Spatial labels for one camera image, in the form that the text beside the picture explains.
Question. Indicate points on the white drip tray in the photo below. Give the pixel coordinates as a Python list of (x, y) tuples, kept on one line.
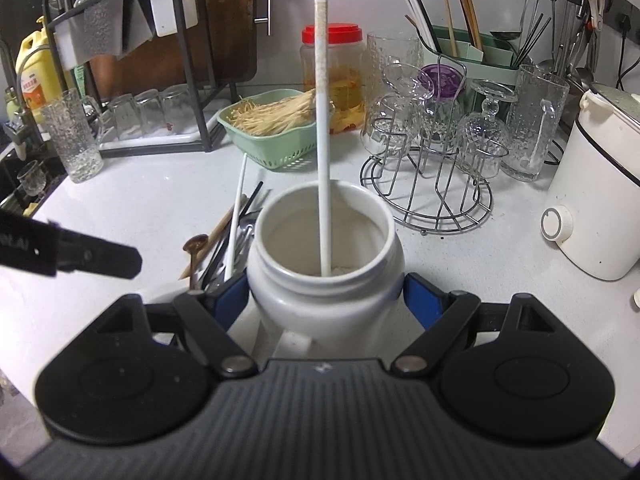
[(150, 137)]

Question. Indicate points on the wine glass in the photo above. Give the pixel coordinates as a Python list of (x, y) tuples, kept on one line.
[(390, 120), (482, 135)]

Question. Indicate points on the tan wooden chopstick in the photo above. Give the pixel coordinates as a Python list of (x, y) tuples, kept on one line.
[(220, 230)]

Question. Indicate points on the textured glass mug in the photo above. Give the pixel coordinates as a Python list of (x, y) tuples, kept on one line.
[(530, 120), (395, 55)]

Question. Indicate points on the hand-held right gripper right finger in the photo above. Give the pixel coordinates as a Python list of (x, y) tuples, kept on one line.
[(422, 300)]

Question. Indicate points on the white mug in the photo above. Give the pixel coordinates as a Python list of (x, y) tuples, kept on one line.
[(325, 305)]

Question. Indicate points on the white electric cooking pot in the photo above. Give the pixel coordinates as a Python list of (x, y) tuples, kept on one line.
[(595, 200)]

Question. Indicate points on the steel ladle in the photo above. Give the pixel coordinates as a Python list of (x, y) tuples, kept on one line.
[(506, 35)]

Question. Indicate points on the white chopstick yellowed band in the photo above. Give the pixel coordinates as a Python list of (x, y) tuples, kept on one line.
[(324, 110)]

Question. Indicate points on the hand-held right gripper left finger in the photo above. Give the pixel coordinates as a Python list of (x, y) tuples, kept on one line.
[(232, 300)]

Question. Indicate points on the kitchen sink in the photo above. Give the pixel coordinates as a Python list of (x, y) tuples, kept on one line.
[(20, 205)]

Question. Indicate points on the bundle of pale thin sticks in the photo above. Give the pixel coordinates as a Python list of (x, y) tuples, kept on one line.
[(270, 115)]

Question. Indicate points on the red-lidded plastic jar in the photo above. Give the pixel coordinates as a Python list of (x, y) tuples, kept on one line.
[(345, 35)]

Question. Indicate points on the bunch of white chopsticks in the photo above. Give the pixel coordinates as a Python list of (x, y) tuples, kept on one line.
[(417, 15)]

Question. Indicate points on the green plastic basket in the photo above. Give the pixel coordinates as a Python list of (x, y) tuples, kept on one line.
[(280, 147)]

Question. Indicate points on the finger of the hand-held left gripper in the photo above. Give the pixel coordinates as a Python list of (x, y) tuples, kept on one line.
[(105, 260)]

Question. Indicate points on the textured glass tumbler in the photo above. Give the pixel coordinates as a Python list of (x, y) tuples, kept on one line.
[(75, 145)]

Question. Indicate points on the black chopstick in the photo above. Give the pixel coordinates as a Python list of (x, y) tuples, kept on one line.
[(252, 197)]

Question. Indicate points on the small metal spoon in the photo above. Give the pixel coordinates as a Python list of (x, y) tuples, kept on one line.
[(246, 234)]

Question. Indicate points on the bunch of black chopsticks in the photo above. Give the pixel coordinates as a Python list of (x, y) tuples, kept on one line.
[(532, 42)]

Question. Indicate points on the black metal dish rack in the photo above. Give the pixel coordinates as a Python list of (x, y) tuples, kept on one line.
[(160, 146)]

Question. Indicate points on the small stemmed glass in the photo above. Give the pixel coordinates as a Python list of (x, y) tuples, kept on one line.
[(31, 175)]

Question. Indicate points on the wooden cutting board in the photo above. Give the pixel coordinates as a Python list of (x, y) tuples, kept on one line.
[(230, 20)]

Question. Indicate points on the small clear glass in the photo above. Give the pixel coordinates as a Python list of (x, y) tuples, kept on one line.
[(120, 117), (176, 109), (148, 112)]

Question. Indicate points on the bunch of wooden chopsticks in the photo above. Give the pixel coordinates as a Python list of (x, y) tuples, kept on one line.
[(471, 15)]

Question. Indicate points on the grey textured dish cloth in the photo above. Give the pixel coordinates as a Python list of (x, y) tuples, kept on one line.
[(97, 20)]

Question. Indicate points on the yellow oil bottle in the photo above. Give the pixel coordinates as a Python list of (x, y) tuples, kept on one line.
[(37, 80)]

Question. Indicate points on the green utensil holder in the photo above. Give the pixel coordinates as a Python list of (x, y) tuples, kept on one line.
[(467, 52)]

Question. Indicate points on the wall power outlet strip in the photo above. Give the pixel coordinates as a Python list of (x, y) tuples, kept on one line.
[(625, 22)]

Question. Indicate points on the brown wooden spoon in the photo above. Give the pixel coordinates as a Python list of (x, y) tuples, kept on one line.
[(196, 244)]

